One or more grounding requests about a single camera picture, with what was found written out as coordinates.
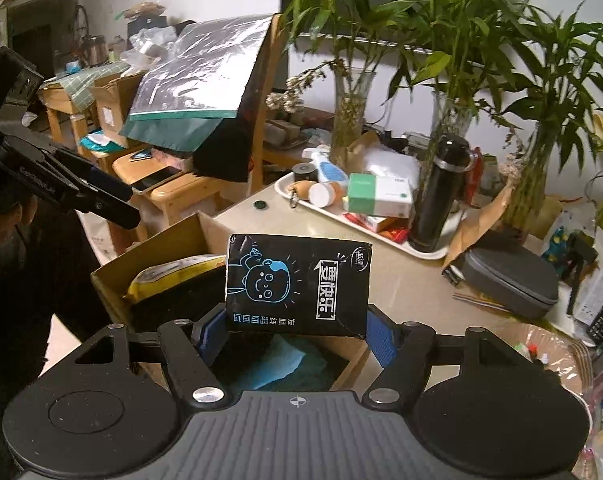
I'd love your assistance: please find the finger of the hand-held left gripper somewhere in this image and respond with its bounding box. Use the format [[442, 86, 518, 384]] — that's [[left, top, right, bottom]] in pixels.
[[74, 192, 142, 231], [56, 145, 135, 203]]

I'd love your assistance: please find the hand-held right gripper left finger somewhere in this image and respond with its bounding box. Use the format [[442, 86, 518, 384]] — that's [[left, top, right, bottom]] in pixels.
[[74, 305, 230, 406]]

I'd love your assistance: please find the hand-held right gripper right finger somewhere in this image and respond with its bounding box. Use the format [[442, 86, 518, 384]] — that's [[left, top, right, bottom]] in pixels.
[[364, 305, 522, 406]]

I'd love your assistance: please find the light blue packet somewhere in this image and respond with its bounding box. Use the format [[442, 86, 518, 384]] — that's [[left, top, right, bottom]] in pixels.
[[229, 334, 307, 392]]

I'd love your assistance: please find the yellow packet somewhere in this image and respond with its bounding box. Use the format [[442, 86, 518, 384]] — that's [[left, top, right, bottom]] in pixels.
[[124, 254, 227, 303]]

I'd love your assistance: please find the black cartoon tissue packet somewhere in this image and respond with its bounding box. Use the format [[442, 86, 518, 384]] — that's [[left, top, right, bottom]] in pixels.
[[224, 232, 375, 338]]

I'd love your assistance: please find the white soft plastic bag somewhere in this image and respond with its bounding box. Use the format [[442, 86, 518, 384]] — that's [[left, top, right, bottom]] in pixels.
[[364, 147, 422, 181]]

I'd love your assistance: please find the smartphone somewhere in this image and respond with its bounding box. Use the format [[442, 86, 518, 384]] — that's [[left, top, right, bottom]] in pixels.
[[132, 165, 185, 193]]

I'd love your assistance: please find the wooden stool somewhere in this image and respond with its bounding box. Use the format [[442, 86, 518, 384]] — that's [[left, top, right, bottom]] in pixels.
[[112, 152, 242, 241]]

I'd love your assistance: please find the taped cardboard box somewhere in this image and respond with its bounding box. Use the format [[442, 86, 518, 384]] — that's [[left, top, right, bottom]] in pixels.
[[86, 72, 147, 148]]

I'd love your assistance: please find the green checked cloth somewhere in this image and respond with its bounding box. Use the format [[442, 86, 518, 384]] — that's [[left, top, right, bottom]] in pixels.
[[42, 62, 127, 111]]

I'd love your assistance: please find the flat white yellow box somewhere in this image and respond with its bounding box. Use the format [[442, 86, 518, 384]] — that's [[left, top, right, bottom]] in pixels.
[[342, 211, 409, 233]]

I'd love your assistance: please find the black cloth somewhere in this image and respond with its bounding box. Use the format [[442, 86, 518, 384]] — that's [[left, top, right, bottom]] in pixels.
[[192, 115, 255, 183]]

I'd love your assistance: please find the steel kettle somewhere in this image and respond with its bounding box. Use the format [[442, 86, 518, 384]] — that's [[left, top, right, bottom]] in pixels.
[[84, 35, 107, 68]]

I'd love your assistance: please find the person's dark clothing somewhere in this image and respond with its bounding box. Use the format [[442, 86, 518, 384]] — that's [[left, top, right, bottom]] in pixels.
[[0, 200, 112, 461]]

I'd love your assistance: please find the white plastic tray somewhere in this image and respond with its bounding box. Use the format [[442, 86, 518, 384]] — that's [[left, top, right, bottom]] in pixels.
[[274, 172, 465, 261]]

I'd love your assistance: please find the grey zip case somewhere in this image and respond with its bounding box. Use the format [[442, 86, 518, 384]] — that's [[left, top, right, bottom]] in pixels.
[[451, 246, 559, 321]]

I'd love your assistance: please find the green white tissue box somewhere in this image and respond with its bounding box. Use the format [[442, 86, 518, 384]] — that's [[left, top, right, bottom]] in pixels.
[[342, 172, 416, 218]]

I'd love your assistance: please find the brown paper bag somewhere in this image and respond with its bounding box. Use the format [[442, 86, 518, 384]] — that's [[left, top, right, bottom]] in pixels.
[[441, 180, 519, 273]]

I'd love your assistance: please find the black thermos bottle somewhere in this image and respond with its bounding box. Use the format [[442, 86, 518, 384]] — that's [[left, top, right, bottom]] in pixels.
[[406, 134, 478, 253]]

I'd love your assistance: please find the white pill bottle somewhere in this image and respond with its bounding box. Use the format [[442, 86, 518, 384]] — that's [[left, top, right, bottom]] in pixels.
[[309, 180, 345, 208]]

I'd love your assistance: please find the white blue spray bottle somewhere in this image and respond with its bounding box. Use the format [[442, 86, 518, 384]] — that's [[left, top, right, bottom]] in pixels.
[[301, 146, 352, 183]]

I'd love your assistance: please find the wooden chair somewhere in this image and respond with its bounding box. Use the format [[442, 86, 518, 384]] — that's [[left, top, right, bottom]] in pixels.
[[249, 12, 292, 196]]

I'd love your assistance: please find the black round cylinder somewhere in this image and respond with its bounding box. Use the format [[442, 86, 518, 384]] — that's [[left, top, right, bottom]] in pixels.
[[292, 161, 318, 184]]

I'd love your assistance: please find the crumpled brown paper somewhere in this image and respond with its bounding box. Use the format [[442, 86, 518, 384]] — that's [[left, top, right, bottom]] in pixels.
[[344, 130, 382, 176]]

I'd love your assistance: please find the wooden side table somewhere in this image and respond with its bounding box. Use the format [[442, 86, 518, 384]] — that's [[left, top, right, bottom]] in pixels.
[[262, 105, 332, 161]]

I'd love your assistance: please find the small black tripod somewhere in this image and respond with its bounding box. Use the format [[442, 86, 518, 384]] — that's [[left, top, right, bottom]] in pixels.
[[564, 230, 602, 316]]

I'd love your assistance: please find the tall white carton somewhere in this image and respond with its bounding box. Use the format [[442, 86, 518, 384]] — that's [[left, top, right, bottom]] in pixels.
[[579, 247, 603, 326]]

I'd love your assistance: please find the glass vase with dried flowers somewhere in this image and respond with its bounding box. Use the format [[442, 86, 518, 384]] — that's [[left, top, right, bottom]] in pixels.
[[266, 0, 412, 166]]

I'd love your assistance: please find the tan keychain pouch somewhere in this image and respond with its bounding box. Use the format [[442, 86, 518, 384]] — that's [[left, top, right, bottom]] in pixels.
[[289, 180, 315, 208]]

